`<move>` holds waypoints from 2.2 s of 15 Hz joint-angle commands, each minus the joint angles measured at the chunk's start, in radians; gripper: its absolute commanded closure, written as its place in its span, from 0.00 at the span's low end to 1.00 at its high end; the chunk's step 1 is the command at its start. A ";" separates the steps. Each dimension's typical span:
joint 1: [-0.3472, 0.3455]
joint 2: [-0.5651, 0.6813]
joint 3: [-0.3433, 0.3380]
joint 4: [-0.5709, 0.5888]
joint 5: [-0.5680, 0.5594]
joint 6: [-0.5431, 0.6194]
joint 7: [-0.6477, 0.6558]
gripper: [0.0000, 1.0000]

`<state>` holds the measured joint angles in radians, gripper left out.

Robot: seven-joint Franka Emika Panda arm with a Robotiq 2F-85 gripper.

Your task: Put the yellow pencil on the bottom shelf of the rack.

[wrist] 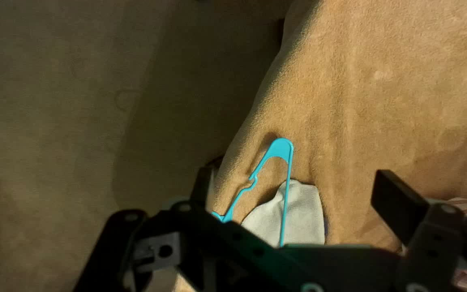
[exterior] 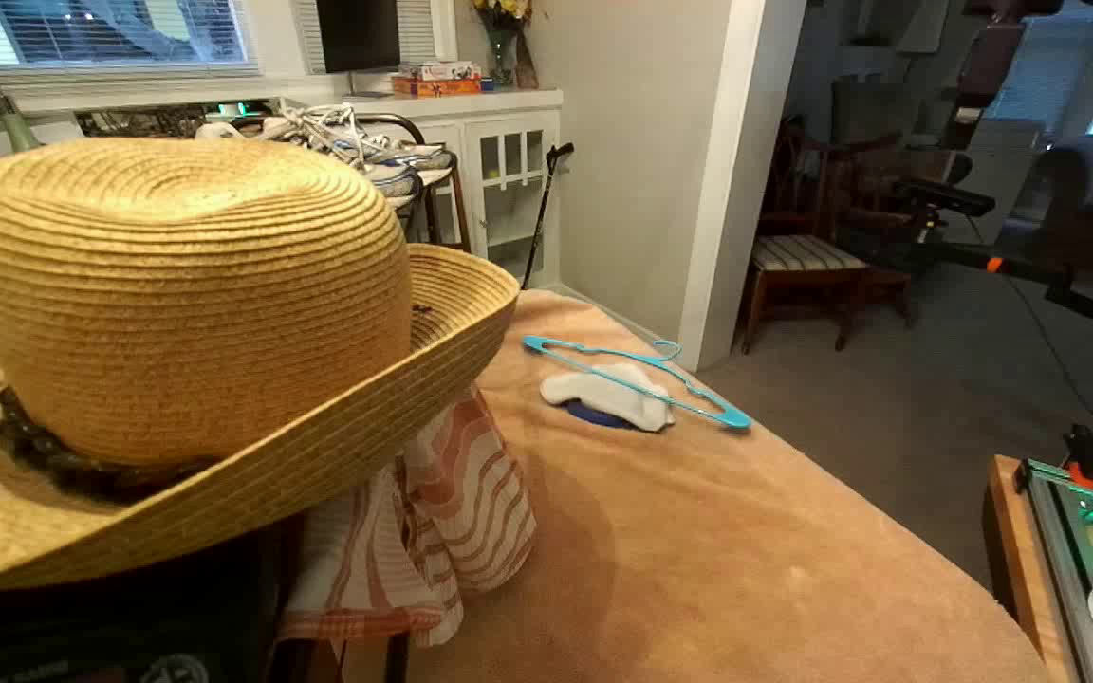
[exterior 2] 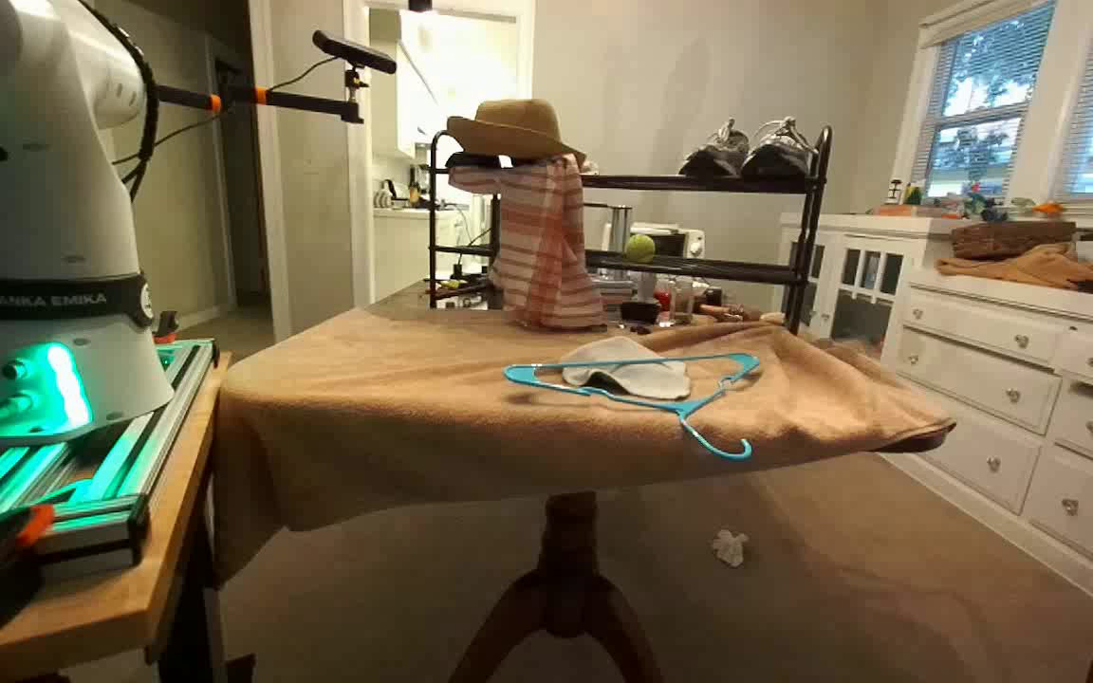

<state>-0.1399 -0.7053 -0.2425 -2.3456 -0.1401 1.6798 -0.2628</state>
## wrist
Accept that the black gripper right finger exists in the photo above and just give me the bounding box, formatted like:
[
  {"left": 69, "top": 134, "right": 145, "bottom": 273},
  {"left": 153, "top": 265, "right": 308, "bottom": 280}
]
[{"left": 371, "top": 171, "right": 428, "bottom": 244}]

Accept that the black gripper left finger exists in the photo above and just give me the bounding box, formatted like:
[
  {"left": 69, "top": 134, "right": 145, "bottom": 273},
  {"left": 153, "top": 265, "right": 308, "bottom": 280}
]
[{"left": 189, "top": 157, "right": 222, "bottom": 210}]

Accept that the teal plastic clothes hanger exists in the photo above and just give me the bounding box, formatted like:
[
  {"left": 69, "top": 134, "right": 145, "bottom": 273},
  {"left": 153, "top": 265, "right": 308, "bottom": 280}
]
[{"left": 212, "top": 139, "right": 295, "bottom": 247}]

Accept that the white face mask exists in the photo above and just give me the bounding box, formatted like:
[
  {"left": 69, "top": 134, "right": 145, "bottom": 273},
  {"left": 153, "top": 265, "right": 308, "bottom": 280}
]
[{"left": 241, "top": 181, "right": 325, "bottom": 247}]

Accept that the tan tablecloth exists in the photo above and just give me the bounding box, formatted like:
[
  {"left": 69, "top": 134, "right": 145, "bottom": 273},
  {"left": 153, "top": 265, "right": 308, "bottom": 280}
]
[{"left": 209, "top": 0, "right": 467, "bottom": 249}]

